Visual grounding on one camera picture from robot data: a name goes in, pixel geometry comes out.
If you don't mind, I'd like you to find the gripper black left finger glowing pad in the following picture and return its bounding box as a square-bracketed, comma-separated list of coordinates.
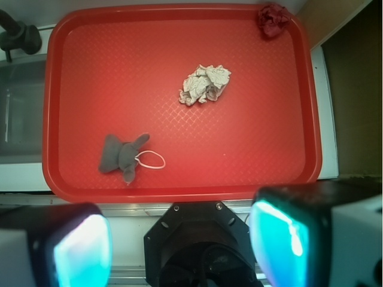
[1, 203, 113, 286]

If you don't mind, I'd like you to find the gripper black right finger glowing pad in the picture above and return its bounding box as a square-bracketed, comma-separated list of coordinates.
[250, 180, 382, 286]

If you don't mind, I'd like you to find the gray plush elephant toy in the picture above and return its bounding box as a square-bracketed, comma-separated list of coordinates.
[98, 133, 166, 185]

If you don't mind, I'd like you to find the crumpled white paper ball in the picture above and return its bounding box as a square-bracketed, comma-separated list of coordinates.
[178, 65, 232, 106]

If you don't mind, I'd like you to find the stainless steel sink basin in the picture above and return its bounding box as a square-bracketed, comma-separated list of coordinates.
[1, 58, 46, 164]

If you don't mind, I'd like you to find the red plastic tray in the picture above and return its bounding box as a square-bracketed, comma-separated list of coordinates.
[42, 4, 322, 203]

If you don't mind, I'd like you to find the crumpled dark red paper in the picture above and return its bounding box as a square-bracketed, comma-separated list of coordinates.
[258, 3, 291, 38]

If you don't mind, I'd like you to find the dark metal faucet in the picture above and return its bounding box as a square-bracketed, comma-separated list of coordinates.
[1, 10, 42, 63]

